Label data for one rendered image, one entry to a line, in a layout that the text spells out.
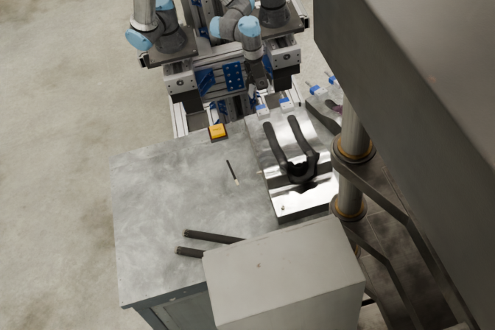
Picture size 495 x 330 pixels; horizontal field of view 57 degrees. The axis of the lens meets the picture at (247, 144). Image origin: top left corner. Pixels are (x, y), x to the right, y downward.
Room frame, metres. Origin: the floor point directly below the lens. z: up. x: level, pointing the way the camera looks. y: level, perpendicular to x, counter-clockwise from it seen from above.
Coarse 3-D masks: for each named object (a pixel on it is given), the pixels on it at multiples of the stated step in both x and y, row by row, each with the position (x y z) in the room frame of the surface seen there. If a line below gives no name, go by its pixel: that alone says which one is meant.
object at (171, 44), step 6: (174, 30) 1.70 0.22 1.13; (180, 30) 1.73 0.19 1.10; (162, 36) 1.69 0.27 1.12; (168, 36) 1.69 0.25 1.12; (174, 36) 1.69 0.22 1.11; (180, 36) 1.71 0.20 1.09; (156, 42) 1.71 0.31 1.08; (162, 42) 1.69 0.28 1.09; (168, 42) 1.68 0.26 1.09; (174, 42) 1.68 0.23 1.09; (180, 42) 1.71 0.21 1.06; (186, 42) 1.72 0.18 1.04; (156, 48) 1.71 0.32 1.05; (162, 48) 1.69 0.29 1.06; (168, 48) 1.68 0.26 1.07; (174, 48) 1.67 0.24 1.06; (180, 48) 1.68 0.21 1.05
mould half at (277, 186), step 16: (272, 112) 1.33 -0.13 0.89; (304, 112) 1.29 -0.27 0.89; (256, 128) 1.26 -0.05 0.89; (288, 128) 1.23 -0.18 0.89; (304, 128) 1.21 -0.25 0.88; (256, 144) 1.18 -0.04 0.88; (288, 144) 1.14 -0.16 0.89; (320, 144) 1.09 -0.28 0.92; (256, 160) 1.16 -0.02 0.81; (272, 160) 1.05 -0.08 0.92; (288, 160) 1.03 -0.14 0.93; (304, 160) 1.02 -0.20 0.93; (320, 160) 1.00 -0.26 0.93; (272, 176) 0.97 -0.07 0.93; (320, 176) 0.97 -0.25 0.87; (272, 192) 0.95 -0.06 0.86; (288, 192) 0.94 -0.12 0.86; (304, 192) 0.92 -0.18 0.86; (320, 192) 0.91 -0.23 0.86; (336, 192) 0.89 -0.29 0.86; (288, 208) 0.87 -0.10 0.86; (304, 208) 0.85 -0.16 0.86; (320, 208) 0.86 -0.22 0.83
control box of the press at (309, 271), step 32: (320, 224) 0.46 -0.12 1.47; (224, 256) 0.43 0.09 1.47; (256, 256) 0.41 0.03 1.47; (288, 256) 0.40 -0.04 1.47; (320, 256) 0.38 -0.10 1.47; (352, 256) 0.37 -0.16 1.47; (224, 288) 0.36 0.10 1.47; (256, 288) 0.35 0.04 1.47; (288, 288) 0.33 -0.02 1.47; (320, 288) 0.32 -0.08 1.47; (352, 288) 0.32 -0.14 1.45; (224, 320) 0.30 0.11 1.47; (256, 320) 0.30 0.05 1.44; (288, 320) 0.30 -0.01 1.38; (320, 320) 0.31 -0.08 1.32; (352, 320) 0.32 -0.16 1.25
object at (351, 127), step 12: (348, 108) 0.57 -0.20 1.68; (348, 120) 0.57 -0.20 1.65; (348, 132) 0.57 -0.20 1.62; (360, 132) 0.56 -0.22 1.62; (348, 144) 0.56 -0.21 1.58; (360, 144) 0.56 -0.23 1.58; (348, 192) 0.56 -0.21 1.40; (360, 192) 0.56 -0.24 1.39; (348, 204) 0.56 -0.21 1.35; (360, 204) 0.56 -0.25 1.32; (348, 240) 0.56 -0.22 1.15
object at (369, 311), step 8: (368, 296) 0.52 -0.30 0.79; (368, 304) 0.50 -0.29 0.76; (376, 304) 0.49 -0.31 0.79; (360, 312) 0.47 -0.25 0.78; (368, 312) 0.47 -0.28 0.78; (376, 312) 0.46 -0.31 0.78; (360, 320) 0.45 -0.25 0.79; (368, 320) 0.44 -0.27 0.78; (376, 320) 0.44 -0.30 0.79; (384, 320) 0.43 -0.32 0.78; (360, 328) 0.43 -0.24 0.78; (368, 328) 0.42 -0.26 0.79; (376, 328) 0.42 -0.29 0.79; (384, 328) 0.41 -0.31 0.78
